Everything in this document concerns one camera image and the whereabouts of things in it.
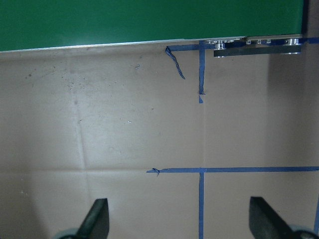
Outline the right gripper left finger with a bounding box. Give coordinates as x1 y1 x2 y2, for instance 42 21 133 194
76 198 110 239

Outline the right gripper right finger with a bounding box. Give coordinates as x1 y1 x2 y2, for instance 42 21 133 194
249 197 296 239

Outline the green conveyor belt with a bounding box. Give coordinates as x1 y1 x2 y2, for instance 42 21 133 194
0 0 305 51

